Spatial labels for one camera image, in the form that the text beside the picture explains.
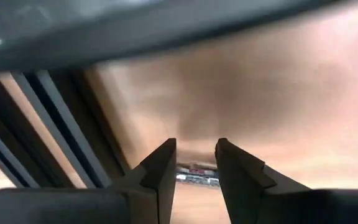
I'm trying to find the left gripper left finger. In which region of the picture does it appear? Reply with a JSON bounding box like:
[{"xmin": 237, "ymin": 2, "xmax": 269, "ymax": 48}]
[{"xmin": 0, "ymin": 138, "xmax": 178, "ymax": 224}]

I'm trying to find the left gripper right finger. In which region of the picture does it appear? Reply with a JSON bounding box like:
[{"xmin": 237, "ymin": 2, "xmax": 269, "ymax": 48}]
[{"xmin": 214, "ymin": 138, "xmax": 358, "ymax": 224}]

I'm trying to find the black silver AA battery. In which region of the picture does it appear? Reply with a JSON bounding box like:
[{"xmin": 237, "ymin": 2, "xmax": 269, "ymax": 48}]
[{"xmin": 175, "ymin": 161, "xmax": 220, "ymax": 188}]

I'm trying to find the black table frame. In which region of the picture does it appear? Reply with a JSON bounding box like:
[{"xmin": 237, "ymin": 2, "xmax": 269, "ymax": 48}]
[{"xmin": 0, "ymin": 0, "xmax": 341, "ymax": 189}]

